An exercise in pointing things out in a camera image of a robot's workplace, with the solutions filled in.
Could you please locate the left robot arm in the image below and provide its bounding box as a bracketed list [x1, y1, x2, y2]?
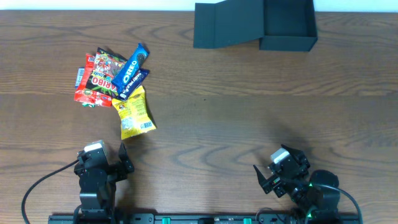
[72, 140, 134, 223]

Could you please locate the black Haribo candy bag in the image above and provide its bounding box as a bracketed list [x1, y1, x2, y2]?
[86, 47, 127, 98]

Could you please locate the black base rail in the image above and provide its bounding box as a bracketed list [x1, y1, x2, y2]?
[47, 213, 359, 224]

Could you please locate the red candy bag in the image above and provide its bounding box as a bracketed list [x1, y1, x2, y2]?
[74, 54, 112, 107]

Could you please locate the dark green lidded box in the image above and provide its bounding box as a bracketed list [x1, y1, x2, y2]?
[193, 0, 318, 52]

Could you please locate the small green wrapped candy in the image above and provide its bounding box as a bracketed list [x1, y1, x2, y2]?
[82, 103, 95, 108]

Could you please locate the small blue white packet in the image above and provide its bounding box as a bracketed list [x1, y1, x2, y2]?
[75, 67, 85, 89]

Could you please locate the blue Oreo cookie pack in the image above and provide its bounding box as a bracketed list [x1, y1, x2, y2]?
[111, 43, 149, 95]

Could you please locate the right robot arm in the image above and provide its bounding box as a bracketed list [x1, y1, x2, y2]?
[253, 145, 343, 223]

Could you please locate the dark blue Dairy Milk bar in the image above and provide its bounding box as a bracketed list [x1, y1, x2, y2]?
[117, 69, 149, 101]

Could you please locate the yellow snack bag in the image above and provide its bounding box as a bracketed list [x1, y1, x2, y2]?
[112, 86, 156, 140]

